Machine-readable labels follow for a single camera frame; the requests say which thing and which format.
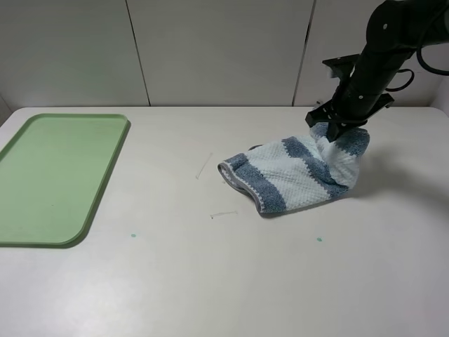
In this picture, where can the blue white striped towel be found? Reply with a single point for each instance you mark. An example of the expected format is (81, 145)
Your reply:
(297, 172)

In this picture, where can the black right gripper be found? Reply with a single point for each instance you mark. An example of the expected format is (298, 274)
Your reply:
(359, 95)

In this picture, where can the green plastic tray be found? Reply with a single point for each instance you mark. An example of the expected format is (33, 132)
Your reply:
(54, 171)

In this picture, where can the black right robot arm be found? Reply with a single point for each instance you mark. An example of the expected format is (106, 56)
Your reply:
(396, 31)

